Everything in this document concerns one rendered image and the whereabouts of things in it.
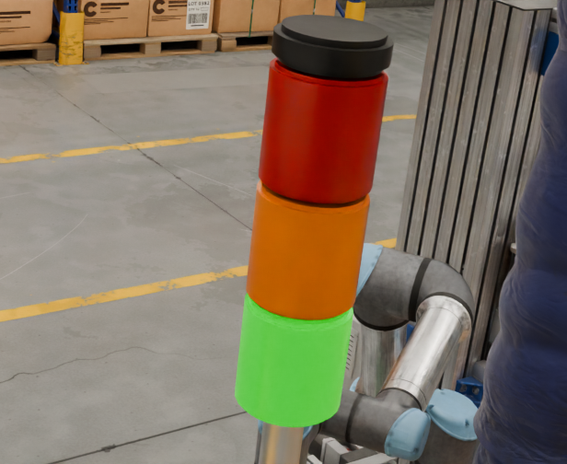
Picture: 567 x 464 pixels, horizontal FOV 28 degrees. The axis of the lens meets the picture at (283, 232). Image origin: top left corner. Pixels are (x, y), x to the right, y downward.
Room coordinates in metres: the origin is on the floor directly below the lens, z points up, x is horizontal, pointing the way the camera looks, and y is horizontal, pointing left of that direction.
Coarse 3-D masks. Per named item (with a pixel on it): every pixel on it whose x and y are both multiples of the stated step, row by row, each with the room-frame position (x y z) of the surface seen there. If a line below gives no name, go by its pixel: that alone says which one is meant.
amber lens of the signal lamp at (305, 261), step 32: (256, 192) 0.47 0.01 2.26; (256, 224) 0.46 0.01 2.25; (288, 224) 0.45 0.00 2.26; (320, 224) 0.45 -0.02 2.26; (352, 224) 0.45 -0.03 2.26; (256, 256) 0.46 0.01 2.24; (288, 256) 0.45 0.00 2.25; (320, 256) 0.45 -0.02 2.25; (352, 256) 0.46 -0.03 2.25; (256, 288) 0.46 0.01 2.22; (288, 288) 0.45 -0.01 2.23; (320, 288) 0.45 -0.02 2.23; (352, 288) 0.46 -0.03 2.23
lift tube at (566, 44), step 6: (564, 42) 1.37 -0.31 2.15; (564, 48) 1.37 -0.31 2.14; (480, 444) 1.41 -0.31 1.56; (480, 450) 1.40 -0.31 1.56; (486, 450) 1.35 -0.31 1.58; (480, 456) 1.39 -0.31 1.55; (486, 456) 1.38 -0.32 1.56; (492, 456) 1.34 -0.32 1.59; (564, 456) 1.28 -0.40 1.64; (474, 462) 1.40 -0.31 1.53; (480, 462) 1.38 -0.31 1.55; (486, 462) 1.36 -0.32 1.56; (492, 462) 1.34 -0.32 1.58; (498, 462) 1.32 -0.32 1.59
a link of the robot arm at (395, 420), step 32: (448, 288) 1.78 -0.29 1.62; (416, 320) 1.77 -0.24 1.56; (448, 320) 1.70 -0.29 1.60; (416, 352) 1.60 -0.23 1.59; (448, 352) 1.65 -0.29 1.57; (384, 384) 1.53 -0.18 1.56; (416, 384) 1.53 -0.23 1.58; (352, 416) 1.45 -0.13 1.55; (384, 416) 1.44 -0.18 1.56; (416, 416) 1.44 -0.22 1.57; (384, 448) 1.43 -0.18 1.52; (416, 448) 1.42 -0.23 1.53
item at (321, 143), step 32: (288, 96) 0.45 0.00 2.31; (320, 96) 0.45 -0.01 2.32; (352, 96) 0.45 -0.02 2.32; (384, 96) 0.46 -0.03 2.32; (288, 128) 0.45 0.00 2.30; (320, 128) 0.45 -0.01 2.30; (352, 128) 0.45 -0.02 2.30; (288, 160) 0.45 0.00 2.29; (320, 160) 0.45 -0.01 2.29; (352, 160) 0.45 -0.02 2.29; (288, 192) 0.45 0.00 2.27; (320, 192) 0.45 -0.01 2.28; (352, 192) 0.45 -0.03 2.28
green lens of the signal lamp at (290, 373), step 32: (256, 320) 0.45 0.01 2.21; (288, 320) 0.45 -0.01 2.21; (320, 320) 0.45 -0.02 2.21; (352, 320) 0.47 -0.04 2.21; (256, 352) 0.45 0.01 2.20; (288, 352) 0.45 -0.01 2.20; (320, 352) 0.45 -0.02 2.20; (256, 384) 0.45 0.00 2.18; (288, 384) 0.45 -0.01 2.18; (320, 384) 0.45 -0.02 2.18; (256, 416) 0.45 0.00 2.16; (288, 416) 0.45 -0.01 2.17; (320, 416) 0.45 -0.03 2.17
